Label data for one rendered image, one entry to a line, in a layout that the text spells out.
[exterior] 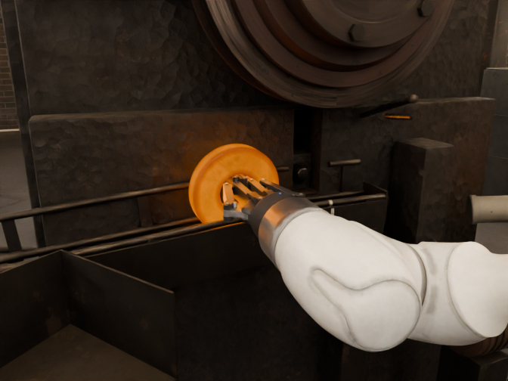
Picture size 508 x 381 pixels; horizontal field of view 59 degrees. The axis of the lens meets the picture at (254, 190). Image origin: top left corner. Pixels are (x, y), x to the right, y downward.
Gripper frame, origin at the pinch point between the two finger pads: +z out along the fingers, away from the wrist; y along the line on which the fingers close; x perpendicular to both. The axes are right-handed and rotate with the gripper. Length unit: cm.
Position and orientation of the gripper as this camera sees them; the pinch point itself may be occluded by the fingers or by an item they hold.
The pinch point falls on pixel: (235, 180)
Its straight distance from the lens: 75.7
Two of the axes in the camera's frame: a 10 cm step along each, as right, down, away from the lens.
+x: 0.2, -9.4, -3.3
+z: -3.7, -3.2, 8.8
